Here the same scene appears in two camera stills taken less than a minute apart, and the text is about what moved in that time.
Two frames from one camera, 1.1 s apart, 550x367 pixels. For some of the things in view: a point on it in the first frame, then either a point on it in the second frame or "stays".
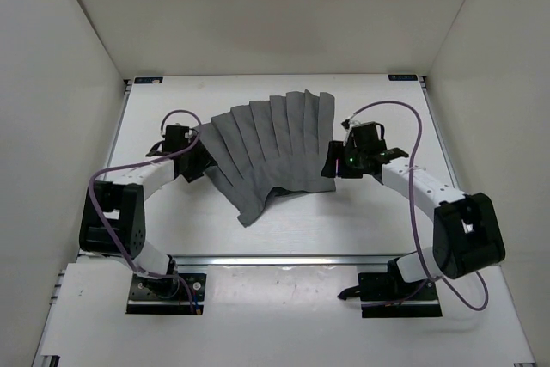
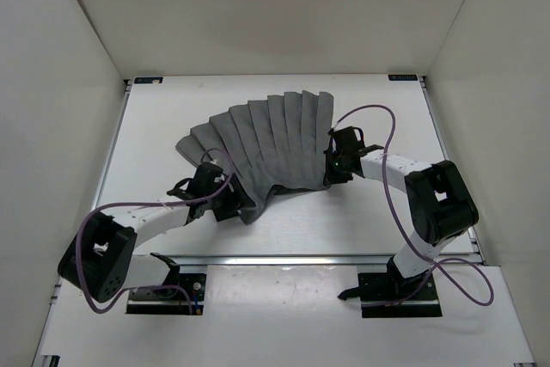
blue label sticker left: x=158 y=80 stays
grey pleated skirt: x=276 y=142 stays
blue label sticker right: x=403 y=77 stays
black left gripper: x=205 y=160 -> x=237 y=199
